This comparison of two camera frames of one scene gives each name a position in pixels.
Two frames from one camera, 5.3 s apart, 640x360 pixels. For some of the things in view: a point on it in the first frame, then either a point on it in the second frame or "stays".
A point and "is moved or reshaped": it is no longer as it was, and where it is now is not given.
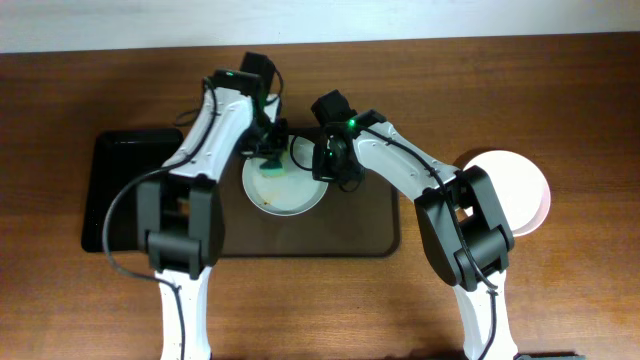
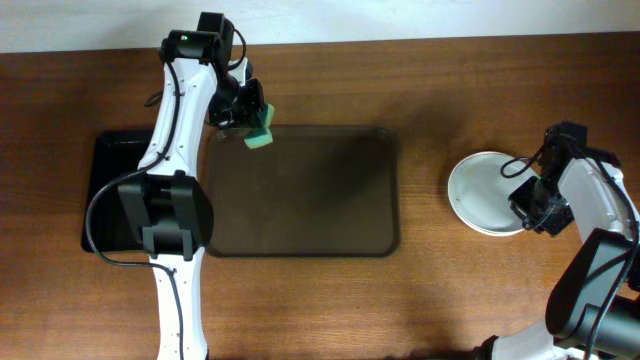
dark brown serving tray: (361, 221) stays
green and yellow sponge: (271, 168) is moved or reshaped
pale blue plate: (293, 193) to (479, 193)
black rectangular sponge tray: (118, 156) stays
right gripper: (323, 163) to (538, 212)
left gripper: (267, 150) to (245, 116)
